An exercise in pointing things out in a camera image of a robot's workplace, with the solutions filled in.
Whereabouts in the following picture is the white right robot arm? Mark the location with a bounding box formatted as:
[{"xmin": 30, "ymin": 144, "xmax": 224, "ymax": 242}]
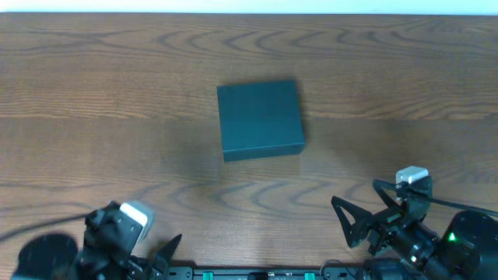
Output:
[{"xmin": 331, "ymin": 175, "xmax": 497, "ymax": 279}]

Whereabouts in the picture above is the black gift box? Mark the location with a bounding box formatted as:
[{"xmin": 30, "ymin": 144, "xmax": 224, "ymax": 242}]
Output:
[{"xmin": 217, "ymin": 80, "xmax": 306, "ymax": 162}]

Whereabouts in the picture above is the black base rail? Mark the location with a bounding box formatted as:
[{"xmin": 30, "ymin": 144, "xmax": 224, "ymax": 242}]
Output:
[{"xmin": 167, "ymin": 265, "xmax": 362, "ymax": 280}]

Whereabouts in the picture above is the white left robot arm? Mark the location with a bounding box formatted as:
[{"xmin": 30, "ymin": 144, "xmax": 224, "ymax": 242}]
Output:
[{"xmin": 11, "ymin": 201, "xmax": 182, "ymax": 279}]

